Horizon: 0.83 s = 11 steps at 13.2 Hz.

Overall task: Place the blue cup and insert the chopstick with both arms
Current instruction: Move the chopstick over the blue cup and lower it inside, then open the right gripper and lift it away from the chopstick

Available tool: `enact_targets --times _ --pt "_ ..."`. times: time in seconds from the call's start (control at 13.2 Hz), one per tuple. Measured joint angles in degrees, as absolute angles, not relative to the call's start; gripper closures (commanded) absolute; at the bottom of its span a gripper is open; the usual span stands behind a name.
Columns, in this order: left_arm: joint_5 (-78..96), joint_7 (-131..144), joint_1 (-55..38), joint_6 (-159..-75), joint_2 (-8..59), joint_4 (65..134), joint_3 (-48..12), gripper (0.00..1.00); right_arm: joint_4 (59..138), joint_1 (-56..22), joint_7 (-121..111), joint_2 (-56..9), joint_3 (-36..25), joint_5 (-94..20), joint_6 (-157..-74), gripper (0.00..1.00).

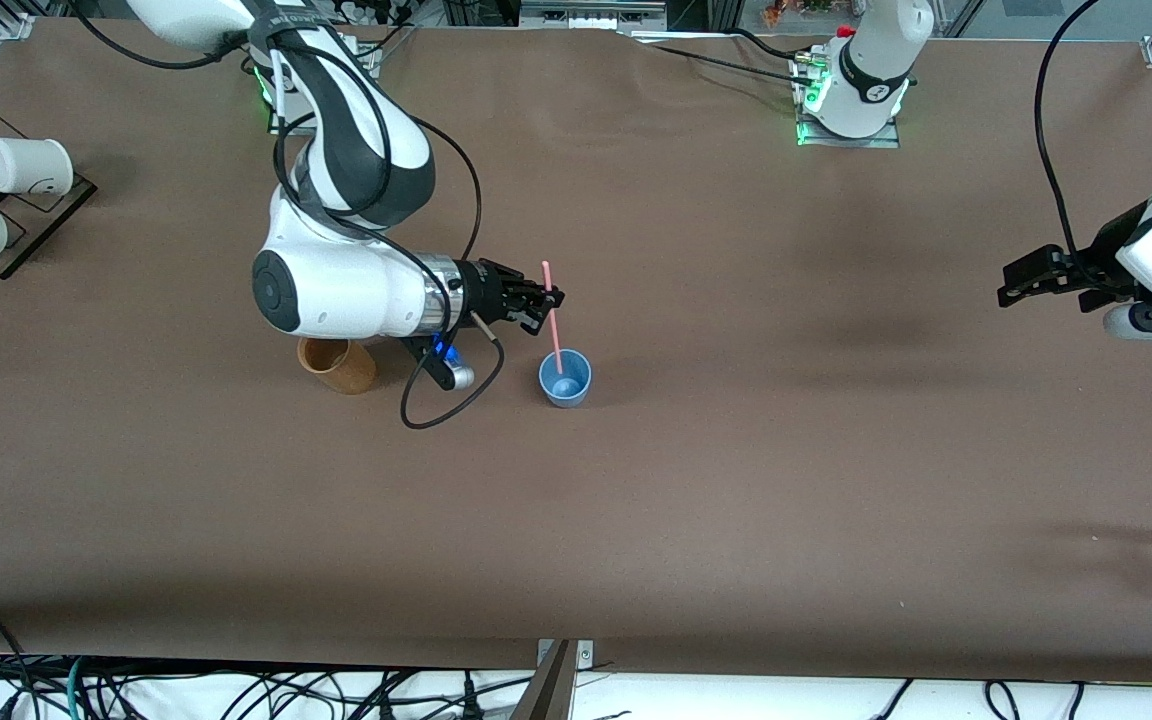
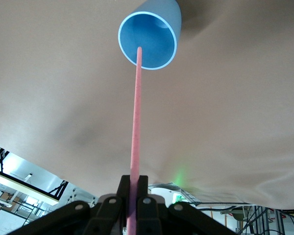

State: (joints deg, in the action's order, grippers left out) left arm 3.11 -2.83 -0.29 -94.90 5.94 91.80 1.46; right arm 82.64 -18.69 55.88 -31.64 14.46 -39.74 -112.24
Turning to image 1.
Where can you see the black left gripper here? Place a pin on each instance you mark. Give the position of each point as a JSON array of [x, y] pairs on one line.
[[1102, 258]]

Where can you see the pink chopstick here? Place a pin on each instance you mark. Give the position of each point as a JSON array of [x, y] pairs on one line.
[[555, 340]]

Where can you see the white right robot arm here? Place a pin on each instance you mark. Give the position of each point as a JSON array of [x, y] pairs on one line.
[[336, 290]]

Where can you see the dark metal post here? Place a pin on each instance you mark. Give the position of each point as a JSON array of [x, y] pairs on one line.
[[546, 690]]

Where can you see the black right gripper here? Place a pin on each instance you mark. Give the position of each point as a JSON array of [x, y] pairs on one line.
[[485, 290]]

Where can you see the power strip with plugs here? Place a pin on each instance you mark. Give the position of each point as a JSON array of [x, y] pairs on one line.
[[371, 12]]

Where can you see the black cup rack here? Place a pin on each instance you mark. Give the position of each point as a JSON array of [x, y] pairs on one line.
[[48, 228]]

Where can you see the white cup with smiley face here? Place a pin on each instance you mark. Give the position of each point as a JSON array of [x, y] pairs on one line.
[[21, 165]]

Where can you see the grey metal device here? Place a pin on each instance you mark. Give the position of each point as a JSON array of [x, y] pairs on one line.
[[591, 14]]

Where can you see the brown cylindrical cup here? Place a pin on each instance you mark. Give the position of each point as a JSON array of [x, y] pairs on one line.
[[351, 372]]

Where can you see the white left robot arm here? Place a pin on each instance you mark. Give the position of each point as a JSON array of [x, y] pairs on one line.
[[871, 80]]

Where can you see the blue cup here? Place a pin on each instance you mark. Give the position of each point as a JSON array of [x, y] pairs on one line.
[[566, 388]]

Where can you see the metal table bracket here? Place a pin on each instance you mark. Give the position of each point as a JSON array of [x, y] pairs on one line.
[[584, 655]]

